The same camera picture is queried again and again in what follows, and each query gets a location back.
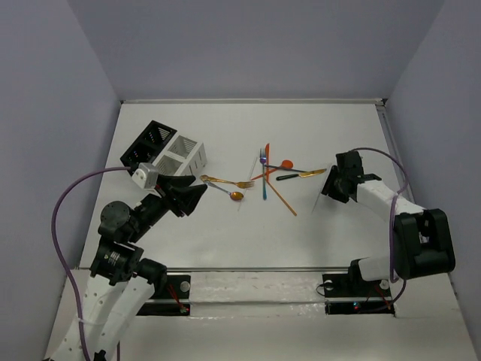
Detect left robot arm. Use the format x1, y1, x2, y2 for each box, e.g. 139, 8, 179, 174
49, 162, 207, 360

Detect black utensil container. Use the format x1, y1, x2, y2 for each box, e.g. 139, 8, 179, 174
119, 120, 177, 175

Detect white utensil container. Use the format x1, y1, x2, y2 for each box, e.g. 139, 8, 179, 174
153, 135, 207, 177

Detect white chopstick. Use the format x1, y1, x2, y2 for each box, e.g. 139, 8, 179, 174
237, 155, 259, 212
311, 162, 333, 213

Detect iridescent metal spoon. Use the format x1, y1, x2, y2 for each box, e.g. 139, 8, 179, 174
204, 180, 244, 202

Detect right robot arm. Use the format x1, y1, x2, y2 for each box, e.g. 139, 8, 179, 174
321, 148, 456, 295

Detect metal rail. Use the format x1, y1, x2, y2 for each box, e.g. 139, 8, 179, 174
121, 98, 385, 105
74, 265, 452, 272

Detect gold ornate fork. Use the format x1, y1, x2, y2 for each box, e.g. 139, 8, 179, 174
200, 174, 255, 190

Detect orange chopstick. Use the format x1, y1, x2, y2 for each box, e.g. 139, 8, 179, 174
263, 173, 298, 217

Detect metal rail back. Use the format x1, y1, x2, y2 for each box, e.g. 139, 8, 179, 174
121, 98, 385, 105

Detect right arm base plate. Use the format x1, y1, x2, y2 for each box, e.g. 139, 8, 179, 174
316, 273, 395, 315

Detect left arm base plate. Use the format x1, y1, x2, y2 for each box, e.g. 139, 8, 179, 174
137, 274, 191, 317

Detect orange plastic knife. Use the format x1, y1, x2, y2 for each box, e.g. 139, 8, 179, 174
265, 143, 270, 182

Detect metal rail front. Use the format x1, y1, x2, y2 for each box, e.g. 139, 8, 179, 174
74, 265, 452, 272

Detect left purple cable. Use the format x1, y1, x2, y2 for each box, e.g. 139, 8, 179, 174
50, 166, 133, 361

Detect orange plastic spoon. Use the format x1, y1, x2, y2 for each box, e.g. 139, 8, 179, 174
265, 159, 294, 177

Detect gold knife black handle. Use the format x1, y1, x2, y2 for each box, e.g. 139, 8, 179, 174
276, 168, 327, 181

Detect iridescent blue purple fork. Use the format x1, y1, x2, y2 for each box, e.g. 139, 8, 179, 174
259, 147, 268, 200

